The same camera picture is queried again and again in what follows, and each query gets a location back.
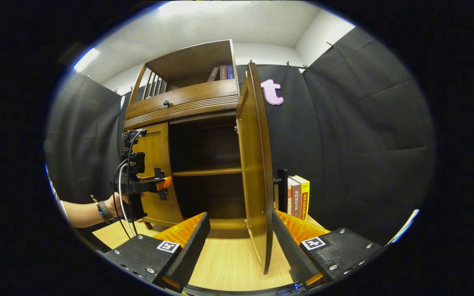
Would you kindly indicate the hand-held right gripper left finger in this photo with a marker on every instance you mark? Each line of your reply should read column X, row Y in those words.
column 191, row 255

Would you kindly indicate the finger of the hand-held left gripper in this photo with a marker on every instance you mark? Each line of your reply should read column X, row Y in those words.
column 150, row 185

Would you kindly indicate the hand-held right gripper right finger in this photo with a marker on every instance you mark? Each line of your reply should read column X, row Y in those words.
column 288, row 250

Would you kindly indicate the wooden shoe cabinet door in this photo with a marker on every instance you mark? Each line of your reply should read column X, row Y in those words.
column 156, row 148
column 253, row 164

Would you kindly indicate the wooden double-door shoe cabinet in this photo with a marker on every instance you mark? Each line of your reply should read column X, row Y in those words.
column 196, row 57

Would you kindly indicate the reddish brown paperback book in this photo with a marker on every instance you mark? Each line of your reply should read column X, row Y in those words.
column 296, row 201

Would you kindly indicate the white orange paperback book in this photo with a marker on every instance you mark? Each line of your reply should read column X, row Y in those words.
column 289, row 199

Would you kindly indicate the black wristband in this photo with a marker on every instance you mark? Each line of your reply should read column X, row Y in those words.
column 105, row 210

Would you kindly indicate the yellow paperback book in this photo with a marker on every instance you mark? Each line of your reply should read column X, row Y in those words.
column 305, row 197

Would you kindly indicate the wooden inner shelf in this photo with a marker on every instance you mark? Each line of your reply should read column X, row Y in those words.
column 208, row 171

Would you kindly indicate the wooden drawer with black knob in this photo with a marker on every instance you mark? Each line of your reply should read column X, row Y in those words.
column 187, row 96

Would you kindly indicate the rectangular ceiling light panel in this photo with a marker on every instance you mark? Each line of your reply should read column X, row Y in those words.
column 86, row 60
column 179, row 5

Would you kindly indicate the dark brown hardcover book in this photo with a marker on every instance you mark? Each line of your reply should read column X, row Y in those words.
column 213, row 74

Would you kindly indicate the black backdrop cloth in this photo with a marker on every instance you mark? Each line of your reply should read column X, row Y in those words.
column 364, row 144

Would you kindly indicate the blue hardcover book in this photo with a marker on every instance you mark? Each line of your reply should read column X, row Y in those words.
column 230, row 72

